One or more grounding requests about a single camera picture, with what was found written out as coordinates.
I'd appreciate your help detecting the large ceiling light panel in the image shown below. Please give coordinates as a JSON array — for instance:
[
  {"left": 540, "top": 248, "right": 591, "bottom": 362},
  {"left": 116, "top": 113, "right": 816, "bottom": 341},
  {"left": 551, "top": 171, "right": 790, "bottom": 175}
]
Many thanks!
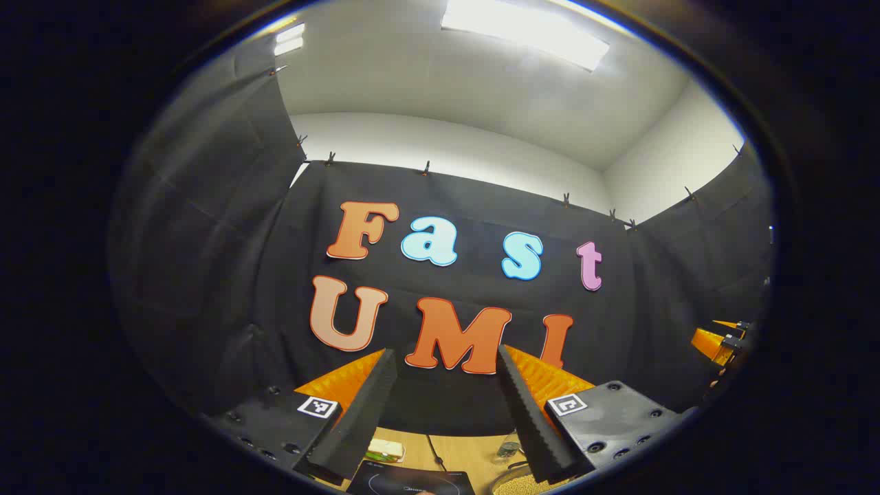
[{"left": 440, "top": 0, "right": 611, "bottom": 73}]

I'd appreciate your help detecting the steel pot with black handles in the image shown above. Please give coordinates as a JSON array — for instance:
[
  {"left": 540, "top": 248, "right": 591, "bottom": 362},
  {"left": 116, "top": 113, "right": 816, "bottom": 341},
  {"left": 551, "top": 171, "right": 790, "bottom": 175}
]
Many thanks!
[{"left": 492, "top": 462, "right": 551, "bottom": 495}]

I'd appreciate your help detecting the sandwich on white plate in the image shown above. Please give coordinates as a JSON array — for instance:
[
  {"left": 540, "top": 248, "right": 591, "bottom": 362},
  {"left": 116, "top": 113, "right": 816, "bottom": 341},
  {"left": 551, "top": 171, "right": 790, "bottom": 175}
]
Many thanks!
[{"left": 366, "top": 439, "right": 406, "bottom": 463}]

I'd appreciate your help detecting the black power cable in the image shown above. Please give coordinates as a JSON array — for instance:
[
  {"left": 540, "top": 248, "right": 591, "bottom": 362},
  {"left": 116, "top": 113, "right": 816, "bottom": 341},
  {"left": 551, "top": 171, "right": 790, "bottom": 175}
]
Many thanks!
[{"left": 426, "top": 434, "right": 449, "bottom": 472}]

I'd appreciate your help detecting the black induction cooktop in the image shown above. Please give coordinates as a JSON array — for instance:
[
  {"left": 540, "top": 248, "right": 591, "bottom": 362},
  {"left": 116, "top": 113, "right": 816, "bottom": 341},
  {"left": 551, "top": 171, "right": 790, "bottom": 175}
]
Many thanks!
[{"left": 346, "top": 459, "right": 476, "bottom": 495}]

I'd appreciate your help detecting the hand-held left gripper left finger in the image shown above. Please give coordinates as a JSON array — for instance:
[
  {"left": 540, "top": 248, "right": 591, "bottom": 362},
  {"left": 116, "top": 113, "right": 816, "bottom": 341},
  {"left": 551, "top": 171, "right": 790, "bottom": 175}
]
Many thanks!
[{"left": 206, "top": 347, "right": 398, "bottom": 482}]

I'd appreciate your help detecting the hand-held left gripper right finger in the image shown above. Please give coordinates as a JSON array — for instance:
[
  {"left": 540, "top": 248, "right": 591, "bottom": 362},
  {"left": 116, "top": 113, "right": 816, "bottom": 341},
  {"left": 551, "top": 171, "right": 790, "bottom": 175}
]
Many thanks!
[{"left": 496, "top": 344, "right": 699, "bottom": 484}]

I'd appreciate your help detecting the small ceiling light panel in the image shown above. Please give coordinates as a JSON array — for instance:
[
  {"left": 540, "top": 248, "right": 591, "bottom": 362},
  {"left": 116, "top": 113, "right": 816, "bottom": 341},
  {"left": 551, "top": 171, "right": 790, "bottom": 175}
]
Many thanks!
[{"left": 274, "top": 23, "right": 305, "bottom": 57}]

